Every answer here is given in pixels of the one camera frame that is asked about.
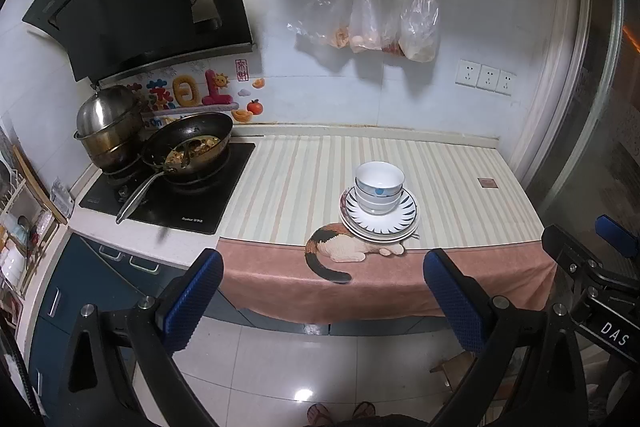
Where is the dark spatula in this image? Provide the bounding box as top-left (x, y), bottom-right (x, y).
top-left (176, 137), bottom-right (202, 168)

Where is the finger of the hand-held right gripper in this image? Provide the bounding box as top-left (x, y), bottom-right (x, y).
top-left (596, 214), bottom-right (640, 259)
top-left (542, 224), bottom-right (609, 308)

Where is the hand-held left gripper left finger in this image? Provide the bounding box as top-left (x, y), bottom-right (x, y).
top-left (37, 248), bottom-right (225, 427)

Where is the floral white bowl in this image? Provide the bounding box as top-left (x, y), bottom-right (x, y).
top-left (339, 187), bottom-right (421, 244)

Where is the clear plastic bag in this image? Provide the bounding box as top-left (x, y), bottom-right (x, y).
top-left (398, 0), bottom-right (441, 63)
top-left (286, 0), bottom-right (352, 50)
top-left (348, 0), bottom-right (384, 54)
top-left (380, 0), bottom-right (407, 56)

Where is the striped cat print cloth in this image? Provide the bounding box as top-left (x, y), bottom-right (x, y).
top-left (216, 134), bottom-right (559, 326)

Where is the person's left foot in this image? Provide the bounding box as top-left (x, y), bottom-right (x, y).
top-left (306, 402), bottom-right (335, 427)

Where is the black glass gas stove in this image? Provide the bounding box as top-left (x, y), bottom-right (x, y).
top-left (79, 141), bottom-right (257, 236)

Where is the dark blue kitchen cabinet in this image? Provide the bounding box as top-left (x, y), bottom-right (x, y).
top-left (27, 232), bottom-right (451, 413)

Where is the black cable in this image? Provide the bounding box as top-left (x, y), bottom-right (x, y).
top-left (0, 329), bottom-right (46, 418)

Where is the black wok steel handle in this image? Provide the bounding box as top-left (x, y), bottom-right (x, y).
top-left (116, 112), bottom-right (235, 226)

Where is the colourful wall sticker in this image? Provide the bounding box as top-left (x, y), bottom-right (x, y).
top-left (120, 58), bottom-right (266, 128)

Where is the stainless steel stock pot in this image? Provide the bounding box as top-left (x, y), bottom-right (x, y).
top-left (74, 85), bottom-right (149, 172)

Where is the white wire dish rack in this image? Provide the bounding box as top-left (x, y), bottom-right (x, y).
top-left (0, 167), bottom-right (57, 305)

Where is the white wall socket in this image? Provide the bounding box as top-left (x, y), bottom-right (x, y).
top-left (476, 64), bottom-right (500, 91)
top-left (495, 69), bottom-right (517, 97)
top-left (455, 59), bottom-right (482, 87)

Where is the glass sliding door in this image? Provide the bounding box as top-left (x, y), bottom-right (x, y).
top-left (520, 0), bottom-right (640, 230)

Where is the white bowl blue trim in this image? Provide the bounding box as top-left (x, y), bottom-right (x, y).
top-left (356, 189), bottom-right (402, 216)
top-left (354, 161), bottom-right (405, 198)

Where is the wooden cutting board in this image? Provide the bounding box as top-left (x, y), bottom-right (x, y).
top-left (10, 142), bottom-right (69, 226)

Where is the white plate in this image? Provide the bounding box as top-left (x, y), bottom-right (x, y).
top-left (342, 199), bottom-right (421, 241)

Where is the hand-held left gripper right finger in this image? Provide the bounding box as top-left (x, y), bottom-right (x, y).
top-left (422, 248), bottom-right (598, 427)

